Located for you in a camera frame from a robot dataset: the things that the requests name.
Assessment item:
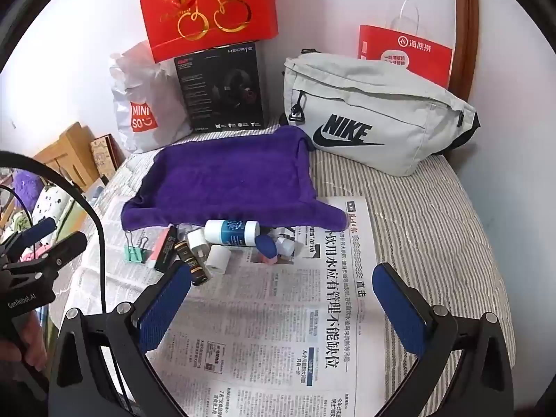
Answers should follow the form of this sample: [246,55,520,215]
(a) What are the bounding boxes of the purple plush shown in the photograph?
[9,169,42,209]

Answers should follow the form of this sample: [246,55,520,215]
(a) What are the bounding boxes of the brown patterned box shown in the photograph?
[90,134,128,180]

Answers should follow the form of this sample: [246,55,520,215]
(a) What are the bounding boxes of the white charger plug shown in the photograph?
[187,230,210,255]
[204,245,232,277]

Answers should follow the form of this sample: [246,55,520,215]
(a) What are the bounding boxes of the newspaper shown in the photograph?
[72,195,392,417]

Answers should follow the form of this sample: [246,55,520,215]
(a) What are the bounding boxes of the white and blue bottle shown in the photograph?
[204,219,260,246]

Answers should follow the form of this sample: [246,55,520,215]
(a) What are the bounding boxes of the black cable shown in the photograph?
[0,151,109,316]
[0,185,35,229]

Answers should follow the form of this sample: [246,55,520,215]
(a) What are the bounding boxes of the brown wooden headboard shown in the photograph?
[451,0,481,101]

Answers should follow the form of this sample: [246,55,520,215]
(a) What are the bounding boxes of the polka-dot cloth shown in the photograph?
[30,182,83,231]

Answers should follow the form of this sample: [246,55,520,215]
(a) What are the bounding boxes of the black bottle gold print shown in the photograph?
[175,239,208,287]

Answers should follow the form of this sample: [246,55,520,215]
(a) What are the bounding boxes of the white plastic shopping bag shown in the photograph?
[108,40,194,155]

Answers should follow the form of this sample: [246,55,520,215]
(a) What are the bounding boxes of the black headset box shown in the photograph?
[174,41,267,132]

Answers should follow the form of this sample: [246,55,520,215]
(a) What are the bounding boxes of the red paper bag white handles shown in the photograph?
[358,0,453,90]

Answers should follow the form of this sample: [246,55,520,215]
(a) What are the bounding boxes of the purple towel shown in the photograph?
[120,125,348,232]

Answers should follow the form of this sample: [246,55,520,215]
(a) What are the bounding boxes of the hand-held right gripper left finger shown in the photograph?
[47,261,193,417]

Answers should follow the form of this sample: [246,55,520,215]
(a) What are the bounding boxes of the person's left hand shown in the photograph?
[0,312,47,373]

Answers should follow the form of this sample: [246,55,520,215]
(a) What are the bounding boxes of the black lighter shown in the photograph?
[155,229,181,271]

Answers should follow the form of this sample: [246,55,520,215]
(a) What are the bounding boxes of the grey waist bag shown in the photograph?
[281,48,481,177]

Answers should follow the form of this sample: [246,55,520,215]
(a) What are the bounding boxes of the red gift bag gold print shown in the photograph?
[137,0,279,64]

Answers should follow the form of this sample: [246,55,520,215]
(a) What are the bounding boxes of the green binder clip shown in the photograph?
[124,230,149,265]

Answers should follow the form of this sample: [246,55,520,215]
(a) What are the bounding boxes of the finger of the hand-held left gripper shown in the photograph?
[26,231,90,267]
[6,219,58,249]

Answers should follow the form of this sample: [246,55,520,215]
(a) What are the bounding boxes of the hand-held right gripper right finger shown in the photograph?
[372,262,516,417]

